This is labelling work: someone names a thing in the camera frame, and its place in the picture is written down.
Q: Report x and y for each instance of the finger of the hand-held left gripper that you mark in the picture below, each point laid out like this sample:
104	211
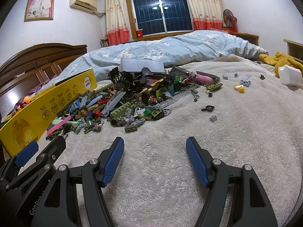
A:
53	147
26	153

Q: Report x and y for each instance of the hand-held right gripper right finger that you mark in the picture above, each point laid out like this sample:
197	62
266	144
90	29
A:
196	162

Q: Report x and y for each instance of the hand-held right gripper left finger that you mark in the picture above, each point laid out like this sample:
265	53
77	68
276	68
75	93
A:
113	163

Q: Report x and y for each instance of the yellow cardboard box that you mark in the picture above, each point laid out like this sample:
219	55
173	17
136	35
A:
47	106

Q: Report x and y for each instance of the pile of toy bricks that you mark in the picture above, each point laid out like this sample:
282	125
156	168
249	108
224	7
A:
132	108

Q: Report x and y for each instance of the small grey toy brick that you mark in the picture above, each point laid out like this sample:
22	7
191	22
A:
213	117

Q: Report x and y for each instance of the orange toy ball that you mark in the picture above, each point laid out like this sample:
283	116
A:
27	99

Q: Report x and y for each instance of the black toy pan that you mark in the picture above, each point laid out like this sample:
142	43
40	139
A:
208	107

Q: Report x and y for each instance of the purple cloth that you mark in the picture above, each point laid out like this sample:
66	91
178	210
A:
40	87

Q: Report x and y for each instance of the black fan-shaped toy piece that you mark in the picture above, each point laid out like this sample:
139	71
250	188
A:
123	80

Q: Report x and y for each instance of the pink oblong toy piece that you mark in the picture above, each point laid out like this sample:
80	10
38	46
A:
203	78

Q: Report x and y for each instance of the yellow and white small toy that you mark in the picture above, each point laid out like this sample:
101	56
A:
239	88

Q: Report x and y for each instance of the dark wooden headboard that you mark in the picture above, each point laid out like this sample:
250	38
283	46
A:
28	66

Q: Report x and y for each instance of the grey cross-shaped toy plate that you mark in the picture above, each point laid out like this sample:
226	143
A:
246	82

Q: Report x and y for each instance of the large grey plastic toy piece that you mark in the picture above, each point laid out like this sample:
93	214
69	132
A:
142	65

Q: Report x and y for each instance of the blue floral duvet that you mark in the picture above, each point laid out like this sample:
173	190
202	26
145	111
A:
170	48

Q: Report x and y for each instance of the row of books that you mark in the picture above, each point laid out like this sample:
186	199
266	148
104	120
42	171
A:
104	42

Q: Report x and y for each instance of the small red box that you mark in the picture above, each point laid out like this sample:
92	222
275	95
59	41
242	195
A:
139	33

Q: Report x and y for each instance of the yellow plush cloth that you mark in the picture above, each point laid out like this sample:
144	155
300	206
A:
284	61

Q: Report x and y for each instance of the framed wedding photo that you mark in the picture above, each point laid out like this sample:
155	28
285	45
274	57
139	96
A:
39	3

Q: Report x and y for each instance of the cream and red curtain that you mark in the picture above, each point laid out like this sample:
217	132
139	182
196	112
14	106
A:
117	16
203	4

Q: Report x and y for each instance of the red standing fan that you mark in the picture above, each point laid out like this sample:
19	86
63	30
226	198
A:
229	19

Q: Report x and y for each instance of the light wooden cabinet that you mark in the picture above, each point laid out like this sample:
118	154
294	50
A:
294	48

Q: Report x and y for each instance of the wooden framed window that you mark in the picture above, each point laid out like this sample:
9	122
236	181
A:
161	9

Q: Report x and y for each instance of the cream wall air conditioner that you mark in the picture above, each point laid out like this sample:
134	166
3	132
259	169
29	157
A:
82	2

